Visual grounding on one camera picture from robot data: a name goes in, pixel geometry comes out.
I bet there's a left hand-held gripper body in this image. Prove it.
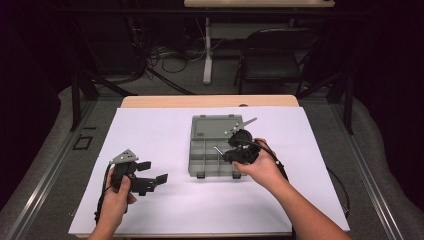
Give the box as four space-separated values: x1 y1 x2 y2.
109 148 158 197

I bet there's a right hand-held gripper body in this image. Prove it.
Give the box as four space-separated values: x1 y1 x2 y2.
223 117 264 166

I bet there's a translucent grey compartment box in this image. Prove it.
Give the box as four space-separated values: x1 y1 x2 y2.
188 114 243 179

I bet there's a person's right hand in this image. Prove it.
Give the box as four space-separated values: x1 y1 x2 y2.
232 137 290 195

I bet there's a person's left hand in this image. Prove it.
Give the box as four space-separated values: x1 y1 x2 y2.
99 165 138 228

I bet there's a black folding chair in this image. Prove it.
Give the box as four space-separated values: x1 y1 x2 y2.
234 28 323 98

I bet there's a black metal stand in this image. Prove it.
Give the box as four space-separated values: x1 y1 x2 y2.
69 64 136 133
295 69 355 136

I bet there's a white-legged desk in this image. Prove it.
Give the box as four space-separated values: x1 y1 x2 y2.
183 0 336 86

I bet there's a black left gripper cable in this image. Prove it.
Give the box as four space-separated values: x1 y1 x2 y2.
94 163 116 225

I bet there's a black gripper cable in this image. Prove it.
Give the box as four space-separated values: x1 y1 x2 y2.
94 163 116 225
251 139 351 219

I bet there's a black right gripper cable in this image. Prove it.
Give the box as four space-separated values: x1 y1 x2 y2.
251 139 351 219

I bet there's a bundle of floor cables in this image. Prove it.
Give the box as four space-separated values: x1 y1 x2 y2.
144 39 209 75

